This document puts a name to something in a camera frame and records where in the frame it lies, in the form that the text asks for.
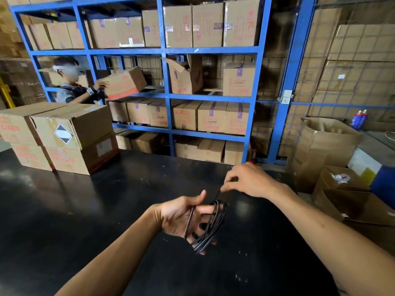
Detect person's left hand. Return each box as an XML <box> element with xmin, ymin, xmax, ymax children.
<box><xmin>153</xmin><ymin>190</ymin><xmax>223</xmax><ymax>255</ymax></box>

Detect person's right hand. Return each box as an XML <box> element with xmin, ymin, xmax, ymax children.
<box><xmin>220</xmin><ymin>162</ymin><xmax>286</xmax><ymax>201</ymax></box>

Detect black cable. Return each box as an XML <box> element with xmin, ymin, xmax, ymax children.
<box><xmin>184</xmin><ymin>189</ymin><xmax>229</xmax><ymax>253</ymax></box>

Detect person's left forearm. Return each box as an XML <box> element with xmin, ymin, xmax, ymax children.
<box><xmin>55</xmin><ymin>205</ymin><xmax>163</xmax><ymax>296</ymax></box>

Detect person's right forearm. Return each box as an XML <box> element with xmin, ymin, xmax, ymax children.
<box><xmin>267</xmin><ymin>183</ymin><xmax>395</xmax><ymax>296</ymax></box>

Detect rows of shelved cardboard boxes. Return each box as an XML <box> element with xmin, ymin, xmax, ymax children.
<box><xmin>5</xmin><ymin>0</ymin><xmax>261</xmax><ymax>166</ymax></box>

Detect tall open cardboard box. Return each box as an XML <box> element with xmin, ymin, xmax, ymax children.
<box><xmin>287</xmin><ymin>117</ymin><xmax>364</xmax><ymax>194</ymax></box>

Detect small open cardboard box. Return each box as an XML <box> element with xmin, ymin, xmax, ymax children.
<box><xmin>313</xmin><ymin>165</ymin><xmax>371</xmax><ymax>201</ymax></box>

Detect white crumpled packaging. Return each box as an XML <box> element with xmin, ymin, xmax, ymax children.
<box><xmin>330</xmin><ymin>173</ymin><xmax>351</xmax><ymax>185</ymax></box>

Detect blue metal shelf rack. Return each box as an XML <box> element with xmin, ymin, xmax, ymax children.
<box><xmin>9</xmin><ymin>0</ymin><xmax>273</xmax><ymax>164</ymax></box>

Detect cardboard box with white label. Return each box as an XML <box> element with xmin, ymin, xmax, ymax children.
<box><xmin>43</xmin><ymin>132</ymin><xmax>120</xmax><ymax>176</ymax></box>

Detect wide flat open cardboard box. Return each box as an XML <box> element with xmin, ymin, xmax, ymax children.
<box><xmin>314</xmin><ymin>188</ymin><xmax>395</xmax><ymax>227</ymax></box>

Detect white and yellow board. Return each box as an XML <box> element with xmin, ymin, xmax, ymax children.
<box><xmin>347</xmin><ymin>147</ymin><xmax>383</xmax><ymax>186</ymax></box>

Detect cardboard box with diamond label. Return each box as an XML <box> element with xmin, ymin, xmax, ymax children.
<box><xmin>30</xmin><ymin>104</ymin><xmax>114</xmax><ymax>151</ymax></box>

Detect blue plastic drum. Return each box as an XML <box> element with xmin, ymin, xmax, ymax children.
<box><xmin>370</xmin><ymin>165</ymin><xmax>395</xmax><ymax>210</ymax></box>

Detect stack of boxes behind mesh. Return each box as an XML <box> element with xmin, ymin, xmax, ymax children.
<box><xmin>304</xmin><ymin>0</ymin><xmax>395</xmax><ymax>130</ymax></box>

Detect brown cardboard box red print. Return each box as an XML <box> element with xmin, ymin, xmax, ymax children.
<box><xmin>10</xmin><ymin>142</ymin><xmax>53</xmax><ymax>172</ymax></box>
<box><xmin>0</xmin><ymin>102</ymin><xmax>67</xmax><ymax>147</ymax></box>

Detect wrapped pallet stack of boxes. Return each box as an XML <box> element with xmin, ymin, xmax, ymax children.
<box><xmin>0</xmin><ymin>0</ymin><xmax>48</xmax><ymax>108</ymax></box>

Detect blue framed wire mesh partition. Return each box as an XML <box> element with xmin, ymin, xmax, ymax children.
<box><xmin>251</xmin><ymin>0</ymin><xmax>395</xmax><ymax>165</ymax></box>

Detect yellow metal post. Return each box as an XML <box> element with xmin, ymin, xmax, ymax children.
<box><xmin>0</xmin><ymin>75</ymin><xmax>16</xmax><ymax>109</ymax></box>

